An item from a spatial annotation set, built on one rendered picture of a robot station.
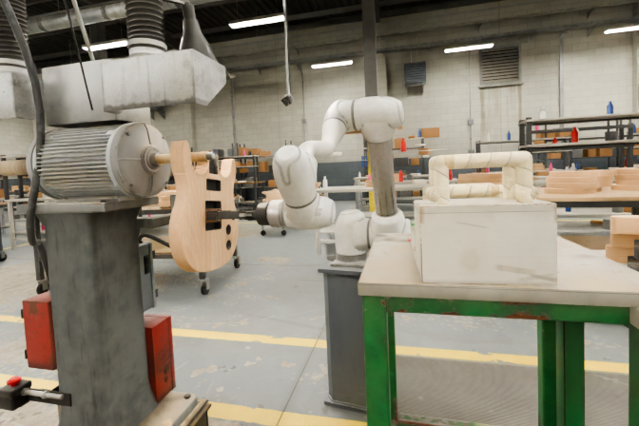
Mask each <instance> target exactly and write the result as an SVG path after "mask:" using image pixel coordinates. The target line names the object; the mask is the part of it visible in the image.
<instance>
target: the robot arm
mask: <svg viewBox="0 0 639 426"><path fill-rule="evenodd" d="M403 121H404V110H403V105H402V103H401V102H400V100H398V99H396V98H393V97H388V96H373V97H364V98H360V99H355V100H345V99H340V100H337V101H335V102H334V103H333V104H332V105H331V106H330V107H329V108H328V110H327V112H326V114H325V117H324V120H323V125H322V135H321V141H307V142H304V143H303V144H301V145H300V146H299V147H297V146H295V145H286V146H284V147H282V148H280V149H279V150H278V151H277V152H276V153H275V155H274V158H273V174H274V178H275V181H276V184H277V187H278V190H279V192H280V194H281V196H282V197H283V200H272V201H270V203H259V204H258V205H257V208H247V209H240V210H237V211H234V210H233V211H231V210H222V211H220V209H218V211H206V220H207V221H215V220H228V219H232V221H234V220H235V219H239V220H248V221H253V220H254V221H255V220H257V223H258V224H259V225H270V226H271V227H291V228H295V229H318V228H323V227H327V226H330V225H332V223H333V222H334V220H335V218H336V207H335V203H334V201H333V200H331V199H329V198H326V197H324V196H320V195H319V194H318V192H317V190H316V182H317V167H318V164H317V161H316V159H315V158H314V157H327V156H329V155H331V154H332V153H333V152H334V151H335V149H336V148H337V146H338V144H339V142H340V140H341V139H342V137H343V136H344V135H345V133H347V132H352V131H361V133H362V135H363V138H364V139H365V140H366V141H367V145H368V152H369V160H370V167H371V175H372V183H373V190H374V198H375V206H376V210H375V212H374V213H373V214H372V219H368V218H365V215H364V213H362V212H361V211H359V210H357V209H350V210H344V211H341V212H340V214H339V217H338V219H337V222H336V228H335V242H336V249H337V254H336V255H328V256H327V260H328V261H332V262H331V263H330V266H332V267H352V268H360V269H363V267H364V264H365V262H366V259H367V258H368V256H366V250H369V249H370V248H371V246H372V243H373V240H374V238H375V235H376V234H381V233H411V221H410V220H409V219H405V218H404V216H403V213H402V211H401V210H399V209H398V208H397V199H396V188H395V177H394V164H393V153H392V143H391V139H392V137H393V135H394V131H395V128H398V127H400V126H401V125H402V123H403Z"/></svg>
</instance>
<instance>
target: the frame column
mask: <svg viewBox="0 0 639 426"><path fill-rule="evenodd" d="M140 209H141V206H140V207H134V208H129V209H123V210H117V211H110V212H100V213H44V214H36V216H37V217H38V219H39V220H40V222H41V223H42V225H43V226H44V227H45V234H46V245H47V255H48V276H49V287H50V297H51V308H52V318H53V330H54V340H55V351H56V361H57V372H58V383H59V392H64V393H71V404H72V406H71V407H68V406H62V405H61V414H60V419H59V423H58V426H138V425H139V424H140V423H141V422H142V421H143V420H144V419H145V418H146V417H147V416H148V415H149V414H150V413H151V412H152V411H153V410H154V409H155V408H156V407H157V406H158V405H159V404H160V402H159V403H157V401H156V398H155V396H154V394H153V392H152V390H151V386H150V383H149V380H148V367H147V354H146V342H145V317H144V304H143V291H142V279H141V265H140V253H139V241H138V227H137V217H138V214H139V212H140Z"/></svg>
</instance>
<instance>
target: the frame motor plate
mask: <svg viewBox="0 0 639 426"><path fill-rule="evenodd" d="M158 203H159V197H158V196H154V197H152V198H144V199H138V200H130V201H122V202H107V200H101V201H100V202H94V203H57V202H56V201H55V202H45V203H37V204H36V210H35V214H44V213H100V212H110V211H117V210H123V209H129V208H134V207H140V206H147V205H153V204H158ZM27 207H28V203H27V204H19V205H16V209H17V214H27Z"/></svg>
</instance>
